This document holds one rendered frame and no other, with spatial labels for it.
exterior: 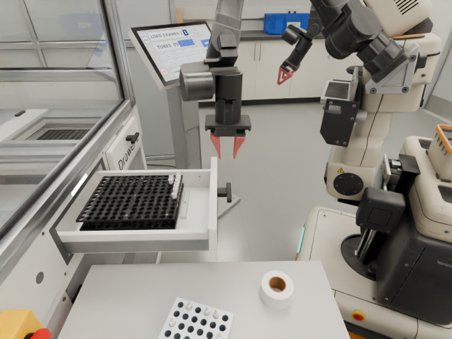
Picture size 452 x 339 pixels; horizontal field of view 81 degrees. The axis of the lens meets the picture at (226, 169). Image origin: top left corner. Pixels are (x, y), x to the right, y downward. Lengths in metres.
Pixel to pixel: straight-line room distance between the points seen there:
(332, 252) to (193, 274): 0.89
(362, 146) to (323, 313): 0.58
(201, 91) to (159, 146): 2.05
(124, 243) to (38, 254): 0.16
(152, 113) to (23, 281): 1.98
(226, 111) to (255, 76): 3.20
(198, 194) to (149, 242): 0.23
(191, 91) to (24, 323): 0.47
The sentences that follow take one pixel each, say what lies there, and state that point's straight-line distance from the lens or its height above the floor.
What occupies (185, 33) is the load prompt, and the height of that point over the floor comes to 1.15.
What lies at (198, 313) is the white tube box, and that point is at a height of 0.80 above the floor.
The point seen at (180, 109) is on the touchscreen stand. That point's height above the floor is 0.76.
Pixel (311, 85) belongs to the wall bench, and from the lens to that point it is 4.05.
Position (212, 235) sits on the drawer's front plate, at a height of 0.91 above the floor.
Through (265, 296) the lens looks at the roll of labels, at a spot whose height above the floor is 0.79.
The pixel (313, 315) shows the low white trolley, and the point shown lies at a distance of 0.66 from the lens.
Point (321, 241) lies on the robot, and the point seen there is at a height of 0.28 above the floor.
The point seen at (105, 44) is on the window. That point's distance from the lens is 1.01.
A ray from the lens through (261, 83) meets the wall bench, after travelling 3.80.
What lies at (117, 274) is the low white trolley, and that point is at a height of 0.76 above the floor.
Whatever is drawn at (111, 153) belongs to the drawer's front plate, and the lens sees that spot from 0.87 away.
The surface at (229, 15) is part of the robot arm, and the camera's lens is 0.63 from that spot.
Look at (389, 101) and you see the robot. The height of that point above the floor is 1.05.
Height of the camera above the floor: 1.32
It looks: 33 degrees down
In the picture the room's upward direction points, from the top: straight up
